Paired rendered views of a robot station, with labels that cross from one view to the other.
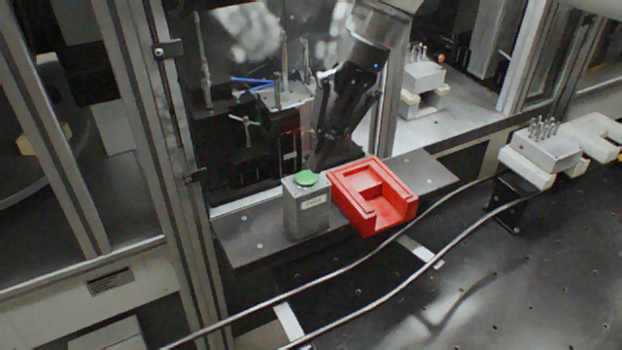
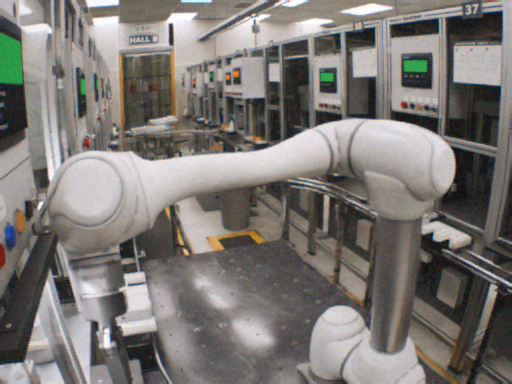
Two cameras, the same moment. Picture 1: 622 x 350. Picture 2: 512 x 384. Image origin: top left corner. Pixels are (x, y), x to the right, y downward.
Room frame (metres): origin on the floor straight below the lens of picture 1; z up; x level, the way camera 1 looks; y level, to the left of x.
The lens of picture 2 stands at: (0.37, 0.35, 1.59)
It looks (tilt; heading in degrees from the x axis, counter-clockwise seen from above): 17 degrees down; 277
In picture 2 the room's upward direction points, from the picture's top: 1 degrees counter-clockwise
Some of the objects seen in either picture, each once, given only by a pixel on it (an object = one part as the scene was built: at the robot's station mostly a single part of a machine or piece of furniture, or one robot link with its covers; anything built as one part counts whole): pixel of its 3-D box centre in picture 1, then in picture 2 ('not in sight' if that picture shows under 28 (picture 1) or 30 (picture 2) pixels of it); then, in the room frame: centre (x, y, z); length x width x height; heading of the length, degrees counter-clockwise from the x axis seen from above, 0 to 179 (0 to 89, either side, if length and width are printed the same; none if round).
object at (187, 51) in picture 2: not in sight; (263, 79); (1.34, -9.52, 1.65); 4.64 x 0.08 x 3.30; 28
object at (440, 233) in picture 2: not in sight; (436, 235); (-0.37, -1.38, 0.84); 0.37 x 0.14 x 0.10; 118
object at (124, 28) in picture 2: not in sight; (143, 34); (4.06, -8.09, 2.96); 1.23 x 0.08 x 0.68; 28
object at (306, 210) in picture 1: (304, 199); not in sight; (0.65, 0.02, 0.97); 0.08 x 0.08 x 0.12; 28
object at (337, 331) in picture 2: not in sight; (339, 341); (0.23, -0.55, 0.85); 0.18 x 0.16 x 0.22; 130
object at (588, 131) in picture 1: (569, 156); (132, 306); (0.96, -0.67, 0.84); 0.36 x 0.14 x 0.10; 118
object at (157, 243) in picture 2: not in sight; (145, 193); (2.69, -4.72, 0.01); 5.85 x 0.59 x 0.01; 118
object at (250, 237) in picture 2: not in sight; (246, 252); (0.88, -2.89, 0.01); 1.00 x 0.55 x 0.01; 118
